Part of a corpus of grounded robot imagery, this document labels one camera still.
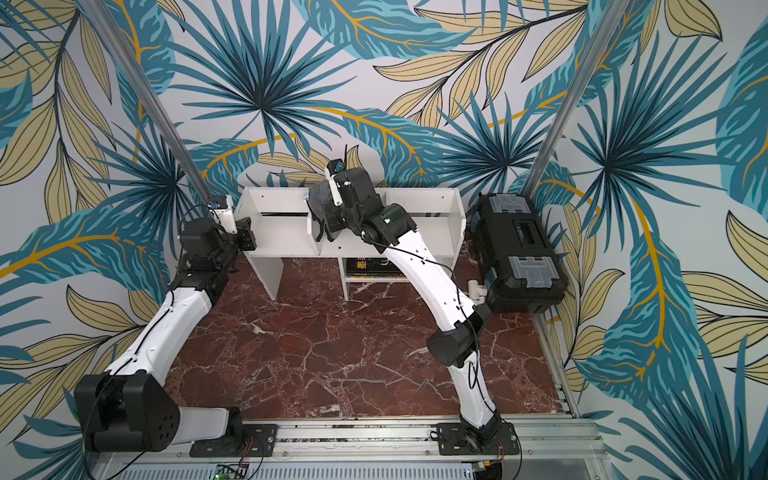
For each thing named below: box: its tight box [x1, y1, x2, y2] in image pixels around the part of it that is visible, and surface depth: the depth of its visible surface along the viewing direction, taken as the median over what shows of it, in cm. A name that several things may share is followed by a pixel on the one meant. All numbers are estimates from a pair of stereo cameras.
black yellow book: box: [346, 258, 408, 279], surface depth 92 cm
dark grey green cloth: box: [306, 178, 343, 242], surface depth 74 cm
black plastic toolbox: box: [471, 192, 569, 314], surface depth 93 cm
